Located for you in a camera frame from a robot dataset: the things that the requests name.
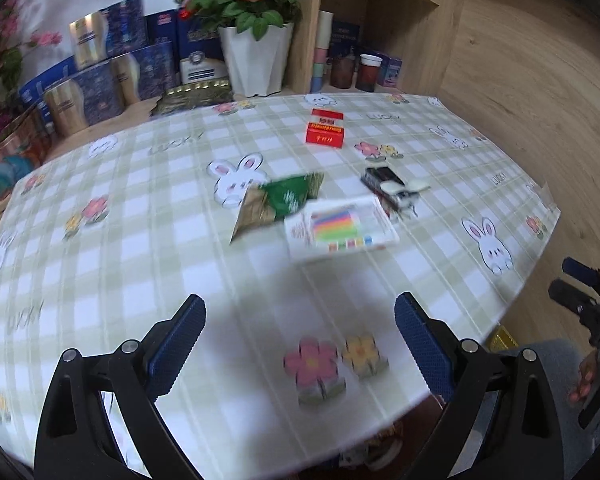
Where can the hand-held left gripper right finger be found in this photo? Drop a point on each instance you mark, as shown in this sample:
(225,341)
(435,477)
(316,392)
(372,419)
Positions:
(422,345)

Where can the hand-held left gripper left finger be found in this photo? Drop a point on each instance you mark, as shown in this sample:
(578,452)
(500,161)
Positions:
(177,345)

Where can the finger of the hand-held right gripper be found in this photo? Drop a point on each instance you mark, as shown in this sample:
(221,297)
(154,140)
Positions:
(582,269)
(572,297)

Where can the colourful sticky notes pack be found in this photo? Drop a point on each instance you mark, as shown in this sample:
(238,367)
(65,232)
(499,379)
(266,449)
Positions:
(340,227)

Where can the green snack packet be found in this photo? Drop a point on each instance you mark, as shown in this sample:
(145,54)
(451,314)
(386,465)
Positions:
(285,195)

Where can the red cardboard box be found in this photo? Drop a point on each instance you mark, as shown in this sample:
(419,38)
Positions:
(325,132)

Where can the person's right hand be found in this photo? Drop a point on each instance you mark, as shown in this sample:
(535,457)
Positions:
(582,380)

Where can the yellow plastic crate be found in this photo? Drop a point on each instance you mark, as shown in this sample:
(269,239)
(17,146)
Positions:
(504,340)

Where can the checked rabbit print tablecloth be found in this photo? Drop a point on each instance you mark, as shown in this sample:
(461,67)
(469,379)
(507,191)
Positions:
(155,240)

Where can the green gold foil packet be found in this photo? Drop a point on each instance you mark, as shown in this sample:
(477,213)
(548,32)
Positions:
(195,97)

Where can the stack of blue gift boxes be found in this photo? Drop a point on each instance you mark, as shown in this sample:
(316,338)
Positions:
(100,90)

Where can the small blue carton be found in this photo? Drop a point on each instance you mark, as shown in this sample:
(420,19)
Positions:
(390,71)

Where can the red brown cup white rim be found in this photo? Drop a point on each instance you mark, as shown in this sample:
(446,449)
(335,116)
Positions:
(369,74)

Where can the white blue labelled carton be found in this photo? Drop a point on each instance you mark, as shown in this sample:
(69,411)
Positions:
(202,67)

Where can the blue cup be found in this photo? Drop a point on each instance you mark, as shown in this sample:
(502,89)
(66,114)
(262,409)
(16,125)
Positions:
(318,83)

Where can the dark brown cup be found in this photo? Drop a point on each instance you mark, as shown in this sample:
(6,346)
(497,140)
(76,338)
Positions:
(342,72)

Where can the green cup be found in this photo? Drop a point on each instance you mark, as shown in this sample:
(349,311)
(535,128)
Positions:
(320,69)

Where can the red rose plant white pot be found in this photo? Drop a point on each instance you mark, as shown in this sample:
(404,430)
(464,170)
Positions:
(252,55)

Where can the wooden shelf unit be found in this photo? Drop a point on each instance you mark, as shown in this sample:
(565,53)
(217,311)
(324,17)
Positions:
(415,20)

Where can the pink cup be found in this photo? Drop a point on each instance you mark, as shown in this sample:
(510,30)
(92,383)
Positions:
(322,55)

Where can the dark blue printed box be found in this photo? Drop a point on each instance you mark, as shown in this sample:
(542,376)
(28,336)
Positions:
(345,37)

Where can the beige paper cup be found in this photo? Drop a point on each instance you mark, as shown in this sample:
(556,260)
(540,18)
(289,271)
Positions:
(325,30)

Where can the pink blossom plant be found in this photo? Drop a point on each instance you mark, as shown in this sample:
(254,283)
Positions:
(5,60)

